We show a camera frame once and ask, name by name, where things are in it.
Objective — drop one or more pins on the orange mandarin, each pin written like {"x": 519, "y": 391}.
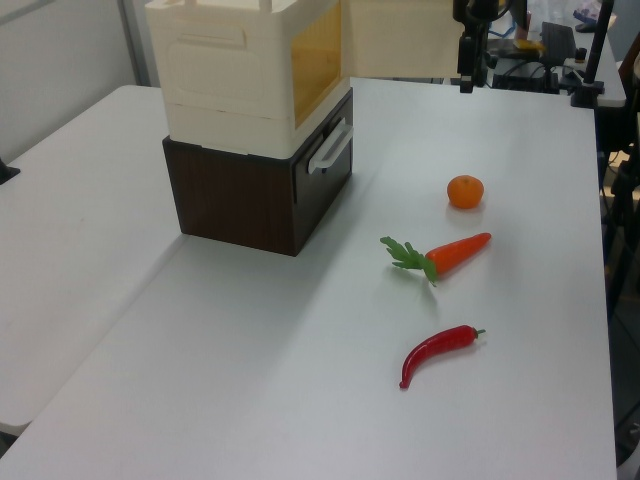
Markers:
{"x": 465, "y": 191}

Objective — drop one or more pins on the cream plastic cabinet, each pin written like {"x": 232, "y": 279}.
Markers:
{"x": 225, "y": 75}

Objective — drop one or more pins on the black electronics box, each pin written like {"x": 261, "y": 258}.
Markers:
{"x": 525, "y": 75}

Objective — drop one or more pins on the yellow object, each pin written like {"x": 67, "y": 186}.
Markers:
{"x": 527, "y": 46}

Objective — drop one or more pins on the black stand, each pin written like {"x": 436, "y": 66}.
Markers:
{"x": 625, "y": 210}

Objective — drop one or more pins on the black pole with clamp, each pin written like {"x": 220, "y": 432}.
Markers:
{"x": 595, "y": 50}

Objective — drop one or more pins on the red chili pepper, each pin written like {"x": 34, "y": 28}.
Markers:
{"x": 435, "y": 350}

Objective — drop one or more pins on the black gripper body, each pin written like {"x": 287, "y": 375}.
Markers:
{"x": 475, "y": 12}

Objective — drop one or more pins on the cream cabinet door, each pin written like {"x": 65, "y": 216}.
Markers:
{"x": 400, "y": 40}

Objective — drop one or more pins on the toy carrot with green leaves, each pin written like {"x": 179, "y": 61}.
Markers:
{"x": 450, "y": 252}

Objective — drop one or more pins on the dark brown wooden drawer box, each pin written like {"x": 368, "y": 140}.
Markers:
{"x": 235, "y": 200}

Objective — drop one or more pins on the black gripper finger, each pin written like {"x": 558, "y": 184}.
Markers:
{"x": 481, "y": 60}
{"x": 465, "y": 62}

